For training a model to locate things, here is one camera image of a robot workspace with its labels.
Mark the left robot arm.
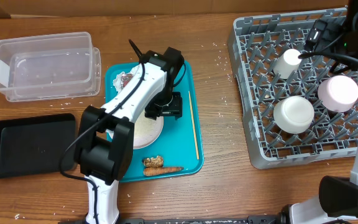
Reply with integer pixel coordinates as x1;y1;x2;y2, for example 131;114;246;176
73;47;185;223

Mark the clear plastic storage bin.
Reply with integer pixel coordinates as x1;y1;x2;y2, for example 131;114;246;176
0;32;101;102

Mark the small white bowl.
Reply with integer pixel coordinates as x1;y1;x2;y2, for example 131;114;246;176
273;96;314;134

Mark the red snack wrapper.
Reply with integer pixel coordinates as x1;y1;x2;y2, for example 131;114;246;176
121;73;134;88

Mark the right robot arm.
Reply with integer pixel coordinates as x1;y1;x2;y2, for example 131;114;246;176
274;1;358;223

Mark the brown food scrap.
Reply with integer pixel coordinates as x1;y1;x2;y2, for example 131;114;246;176
142;156;164;168

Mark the black rectangular tray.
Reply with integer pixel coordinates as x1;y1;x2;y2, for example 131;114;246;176
0;113;76;179

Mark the white cup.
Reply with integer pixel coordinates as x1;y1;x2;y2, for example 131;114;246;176
273;49;301;80

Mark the crumpled white tissue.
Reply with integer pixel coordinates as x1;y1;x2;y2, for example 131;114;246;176
112;65;142;93

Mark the teal serving tray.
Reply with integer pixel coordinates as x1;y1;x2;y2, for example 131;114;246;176
121;62;204;183

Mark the large white plate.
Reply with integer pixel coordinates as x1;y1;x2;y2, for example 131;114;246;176
133;114;164;149

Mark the grey dishwasher rack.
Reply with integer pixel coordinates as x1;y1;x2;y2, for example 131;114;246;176
227;8;358;169

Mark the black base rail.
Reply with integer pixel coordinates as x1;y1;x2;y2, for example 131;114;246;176
57;214;285;224

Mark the carrot piece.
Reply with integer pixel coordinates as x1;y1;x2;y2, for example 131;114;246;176
143;167;183;177

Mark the wooden chopstick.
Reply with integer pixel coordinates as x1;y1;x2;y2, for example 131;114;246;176
188;91;200;160

